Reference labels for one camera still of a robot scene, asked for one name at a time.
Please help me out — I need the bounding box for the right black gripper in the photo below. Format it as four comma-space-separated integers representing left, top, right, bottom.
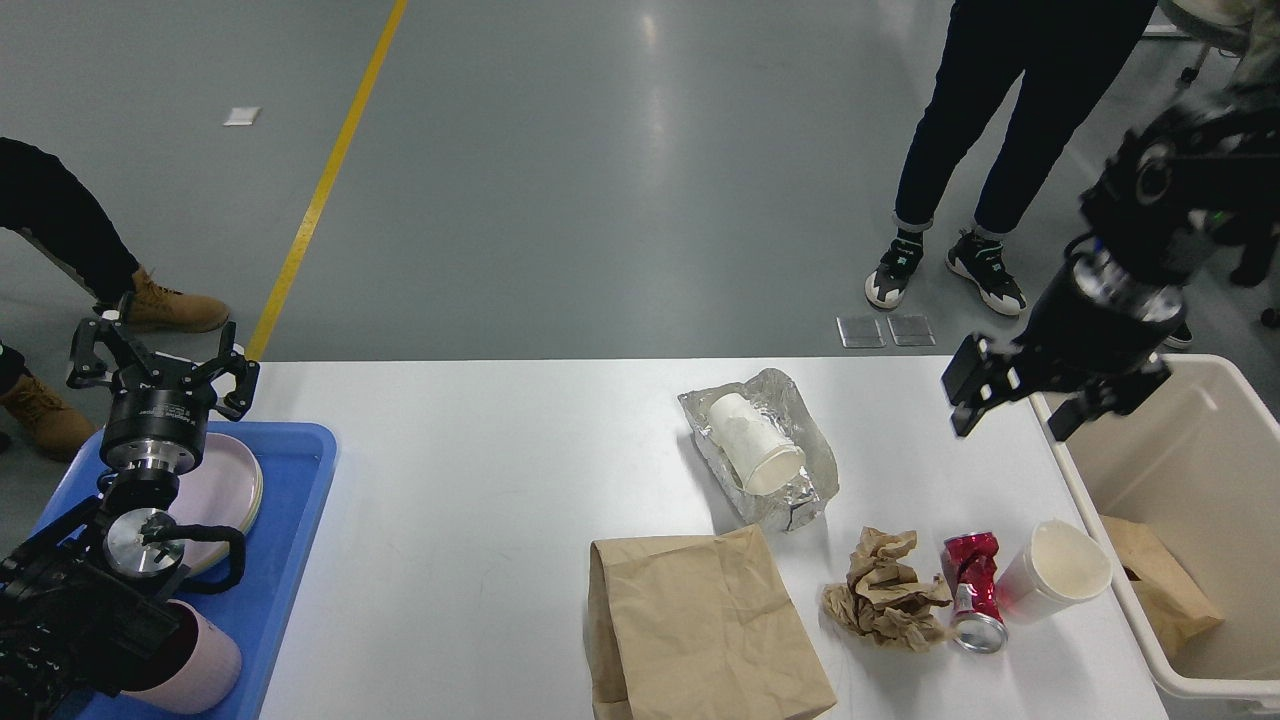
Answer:
941, 250, 1187, 442

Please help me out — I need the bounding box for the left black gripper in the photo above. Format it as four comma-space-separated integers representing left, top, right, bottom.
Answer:
67, 292, 261, 475

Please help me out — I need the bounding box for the pink plate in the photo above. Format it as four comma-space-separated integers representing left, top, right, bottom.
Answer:
168, 433, 264, 536

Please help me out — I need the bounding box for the clear plastic wrapper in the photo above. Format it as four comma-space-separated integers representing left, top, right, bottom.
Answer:
677, 368, 840, 532

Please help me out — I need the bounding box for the white paper cup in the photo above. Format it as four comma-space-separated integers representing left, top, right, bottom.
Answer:
708, 393, 806, 496

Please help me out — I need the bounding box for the pink cup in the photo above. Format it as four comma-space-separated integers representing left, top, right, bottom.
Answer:
122, 600, 242, 715

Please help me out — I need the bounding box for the large brown paper bag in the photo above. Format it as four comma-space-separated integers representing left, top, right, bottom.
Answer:
586, 525, 837, 719

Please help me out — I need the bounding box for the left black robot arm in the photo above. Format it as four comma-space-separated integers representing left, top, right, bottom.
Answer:
1, 293, 260, 719

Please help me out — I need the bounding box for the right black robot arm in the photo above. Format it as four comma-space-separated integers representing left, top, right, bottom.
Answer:
942, 85, 1279, 441

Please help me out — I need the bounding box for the grey floor plate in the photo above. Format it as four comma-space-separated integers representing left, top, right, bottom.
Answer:
887, 314, 936, 347
836, 315, 886, 350

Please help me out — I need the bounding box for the blue plastic tray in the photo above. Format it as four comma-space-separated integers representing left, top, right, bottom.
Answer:
31, 421, 337, 719

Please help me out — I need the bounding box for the crushed red soda can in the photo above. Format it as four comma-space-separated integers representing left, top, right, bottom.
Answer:
940, 530, 1009, 655

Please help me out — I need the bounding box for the white bowl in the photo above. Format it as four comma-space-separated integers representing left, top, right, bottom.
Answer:
995, 519, 1114, 623

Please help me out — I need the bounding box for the beige plastic bin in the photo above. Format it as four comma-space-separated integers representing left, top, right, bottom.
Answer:
1050, 354, 1279, 719

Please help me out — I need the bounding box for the person with tan boots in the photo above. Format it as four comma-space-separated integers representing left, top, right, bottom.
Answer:
1, 138, 230, 462

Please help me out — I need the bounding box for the crumpled brown paper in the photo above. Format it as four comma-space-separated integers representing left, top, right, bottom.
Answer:
820, 527, 954, 653

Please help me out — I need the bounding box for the person in dark trousers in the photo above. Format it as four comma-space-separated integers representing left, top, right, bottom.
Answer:
864, 0, 1161, 316

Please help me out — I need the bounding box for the person in grey trousers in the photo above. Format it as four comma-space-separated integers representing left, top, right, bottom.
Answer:
1164, 1, 1279, 284

